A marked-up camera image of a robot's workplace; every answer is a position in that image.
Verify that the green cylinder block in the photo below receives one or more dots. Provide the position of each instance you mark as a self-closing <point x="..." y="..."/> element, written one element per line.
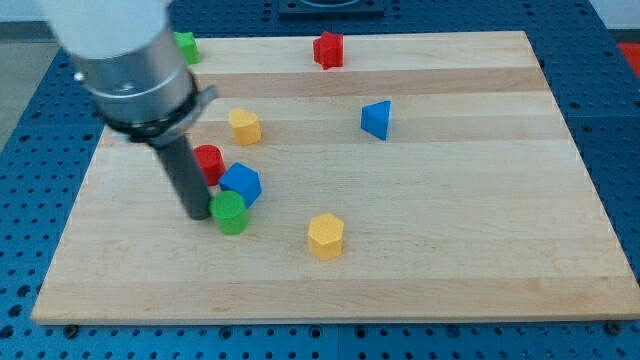
<point x="229" y="212"/>

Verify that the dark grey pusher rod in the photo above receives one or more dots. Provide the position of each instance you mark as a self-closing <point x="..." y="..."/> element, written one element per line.
<point x="180" y="165"/>

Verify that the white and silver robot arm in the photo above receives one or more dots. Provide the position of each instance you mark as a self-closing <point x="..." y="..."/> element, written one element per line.
<point x="126" y="55"/>

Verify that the light wooden board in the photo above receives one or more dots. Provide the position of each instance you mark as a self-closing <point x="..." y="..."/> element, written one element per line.
<point x="477" y="208"/>

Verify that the yellow hexagon block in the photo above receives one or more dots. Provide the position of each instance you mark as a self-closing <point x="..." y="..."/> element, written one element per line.
<point x="325" y="236"/>

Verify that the blue cube block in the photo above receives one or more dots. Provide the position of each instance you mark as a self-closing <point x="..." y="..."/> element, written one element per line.
<point x="243" y="180"/>

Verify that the blue triangle block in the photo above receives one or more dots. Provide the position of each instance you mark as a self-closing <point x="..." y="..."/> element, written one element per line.
<point x="375" y="119"/>

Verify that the yellow heart block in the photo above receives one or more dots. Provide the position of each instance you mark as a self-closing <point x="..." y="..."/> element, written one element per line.
<point x="245" y="126"/>

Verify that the red cylinder block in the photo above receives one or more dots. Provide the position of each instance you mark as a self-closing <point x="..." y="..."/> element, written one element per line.
<point x="211" y="163"/>

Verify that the red star block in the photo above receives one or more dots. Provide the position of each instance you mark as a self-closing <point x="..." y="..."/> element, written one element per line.
<point x="328" y="50"/>

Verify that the green block at corner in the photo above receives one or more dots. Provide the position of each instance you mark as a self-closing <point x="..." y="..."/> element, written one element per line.
<point x="187" y="44"/>

